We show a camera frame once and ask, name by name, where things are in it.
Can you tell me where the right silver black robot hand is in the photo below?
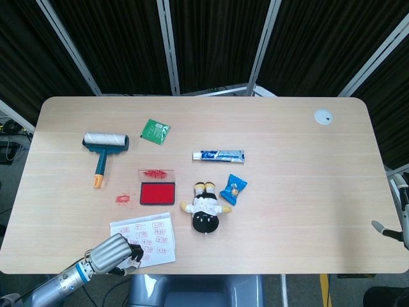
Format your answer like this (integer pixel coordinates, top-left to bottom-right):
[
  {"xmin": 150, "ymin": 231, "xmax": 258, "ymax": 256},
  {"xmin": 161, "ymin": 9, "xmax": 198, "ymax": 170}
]
[{"xmin": 371, "ymin": 172, "xmax": 409, "ymax": 251}]

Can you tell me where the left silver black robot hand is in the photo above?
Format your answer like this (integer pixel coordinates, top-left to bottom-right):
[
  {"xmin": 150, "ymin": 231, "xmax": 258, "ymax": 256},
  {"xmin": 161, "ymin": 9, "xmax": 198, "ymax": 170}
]
[{"xmin": 84, "ymin": 232, "xmax": 144, "ymax": 276}]

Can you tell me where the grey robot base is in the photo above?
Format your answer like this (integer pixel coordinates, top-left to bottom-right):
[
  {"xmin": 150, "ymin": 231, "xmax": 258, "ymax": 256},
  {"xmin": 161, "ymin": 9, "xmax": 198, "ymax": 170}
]
[{"xmin": 127, "ymin": 274, "xmax": 266, "ymax": 307}]

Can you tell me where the red ink pad case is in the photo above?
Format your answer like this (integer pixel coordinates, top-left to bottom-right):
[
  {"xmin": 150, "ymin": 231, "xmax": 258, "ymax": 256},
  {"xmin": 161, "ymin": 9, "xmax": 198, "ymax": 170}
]
[{"xmin": 137, "ymin": 168, "xmax": 176, "ymax": 206}]

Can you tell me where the white stamped paper notepad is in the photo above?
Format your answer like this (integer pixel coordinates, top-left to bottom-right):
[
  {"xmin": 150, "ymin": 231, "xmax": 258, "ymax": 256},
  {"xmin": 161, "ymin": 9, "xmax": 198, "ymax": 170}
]
[{"xmin": 109, "ymin": 212, "xmax": 177, "ymax": 269}]

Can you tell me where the black rounded equipment base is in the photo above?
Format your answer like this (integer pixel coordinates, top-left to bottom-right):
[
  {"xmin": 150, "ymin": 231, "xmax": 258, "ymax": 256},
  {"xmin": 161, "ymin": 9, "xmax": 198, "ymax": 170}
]
[{"xmin": 363, "ymin": 286, "xmax": 409, "ymax": 307}]

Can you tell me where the black white plush doll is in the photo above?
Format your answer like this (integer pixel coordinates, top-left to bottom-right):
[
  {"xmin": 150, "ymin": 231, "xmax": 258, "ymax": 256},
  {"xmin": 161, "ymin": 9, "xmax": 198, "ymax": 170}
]
[{"xmin": 180, "ymin": 181, "xmax": 233, "ymax": 236}]

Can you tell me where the teal lint roller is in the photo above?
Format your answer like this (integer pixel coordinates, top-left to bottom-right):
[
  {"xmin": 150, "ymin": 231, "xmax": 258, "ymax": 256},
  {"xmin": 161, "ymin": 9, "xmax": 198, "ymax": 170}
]
[{"xmin": 82, "ymin": 132, "xmax": 130, "ymax": 189}]

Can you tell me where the dark curtain panel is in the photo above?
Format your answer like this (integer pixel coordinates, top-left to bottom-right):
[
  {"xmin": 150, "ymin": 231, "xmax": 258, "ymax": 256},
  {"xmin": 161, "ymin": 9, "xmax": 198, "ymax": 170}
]
[
  {"xmin": 168, "ymin": 0, "xmax": 273, "ymax": 94},
  {"xmin": 256, "ymin": 0, "xmax": 409, "ymax": 97},
  {"xmin": 353, "ymin": 47, "xmax": 409, "ymax": 171},
  {"xmin": 50, "ymin": 0, "xmax": 174, "ymax": 96},
  {"xmin": 0, "ymin": 0, "xmax": 94, "ymax": 126}
]

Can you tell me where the green foil sachet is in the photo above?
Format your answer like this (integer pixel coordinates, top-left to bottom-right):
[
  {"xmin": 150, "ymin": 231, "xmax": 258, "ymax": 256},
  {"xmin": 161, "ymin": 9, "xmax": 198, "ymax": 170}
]
[{"xmin": 139, "ymin": 118, "xmax": 171, "ymax": 146}]

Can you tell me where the white round grommet cap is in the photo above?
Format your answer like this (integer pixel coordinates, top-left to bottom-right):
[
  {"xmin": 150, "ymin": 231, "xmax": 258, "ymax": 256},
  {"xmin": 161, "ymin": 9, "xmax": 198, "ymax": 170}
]
[{"xmin": 313, "ymin": 109, "xmax": 334, "ymax": 126}]

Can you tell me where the white table leg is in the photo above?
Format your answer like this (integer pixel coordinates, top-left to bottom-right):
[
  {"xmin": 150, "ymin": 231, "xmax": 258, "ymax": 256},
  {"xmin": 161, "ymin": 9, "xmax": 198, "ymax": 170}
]
[{"xmin": 280, "ymin": 274, "xmax": 289, "ymax": 307}]

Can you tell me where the blue snack packet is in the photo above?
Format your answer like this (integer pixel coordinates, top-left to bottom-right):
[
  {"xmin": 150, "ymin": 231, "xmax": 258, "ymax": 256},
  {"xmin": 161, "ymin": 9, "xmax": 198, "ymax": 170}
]
[{"xmin": 219, "ymin": 173, "xmax": 249, "ymax": 206}]

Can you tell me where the black floor device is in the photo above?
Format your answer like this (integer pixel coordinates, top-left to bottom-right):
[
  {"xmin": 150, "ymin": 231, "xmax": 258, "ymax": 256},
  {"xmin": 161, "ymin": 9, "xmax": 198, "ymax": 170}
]
[{"xmin": 0, "ymin": 140, "xmax": 20, "ymax": 166}]

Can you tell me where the blue white toothpaste tube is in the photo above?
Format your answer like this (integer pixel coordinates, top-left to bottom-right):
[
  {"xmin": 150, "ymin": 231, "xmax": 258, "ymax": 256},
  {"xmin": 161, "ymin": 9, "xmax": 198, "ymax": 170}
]
[{"xmin": 192, "ymin": 149, "xmax": 246, "ymax": 165}]

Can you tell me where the grey metal partition foot bar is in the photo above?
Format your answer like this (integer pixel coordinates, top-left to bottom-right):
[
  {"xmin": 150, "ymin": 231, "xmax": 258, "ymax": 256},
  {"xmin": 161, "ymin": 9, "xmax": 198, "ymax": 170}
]
[
  {"xmin": 252, "ymin": 84, "xmax": 278, "ymax": 97},
  {"xmin": 180, "ymin": 83, "xmax": 249, "ymax": 97}
]

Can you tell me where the black floor cable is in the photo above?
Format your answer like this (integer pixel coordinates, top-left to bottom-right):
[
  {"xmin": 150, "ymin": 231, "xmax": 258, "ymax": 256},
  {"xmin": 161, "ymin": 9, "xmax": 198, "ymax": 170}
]
[{"xmin": 81, "ymin": 275, "xmax": 129, "ymax": 307}]

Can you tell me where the grey metal partition post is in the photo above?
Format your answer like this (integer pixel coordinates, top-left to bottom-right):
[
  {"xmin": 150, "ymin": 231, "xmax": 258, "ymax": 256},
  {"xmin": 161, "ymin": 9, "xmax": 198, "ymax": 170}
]
[
  {"xmin": 245, "ymin": 0, "xmax": 282, "ymax": 96},
  {"xmin": 338, "ymin": 22, "xmax": 409, "ymax": 97},
  {"xmin": 0, "ymin": 98, "xmax": 36, "ymax": 134},
  {"xmin": 156, "ymin": 0, "xmax": 181, "ymax": 96},
  {"xmin": 35, "ymin": 0, "xmax": 102, "ymax": 96}
]

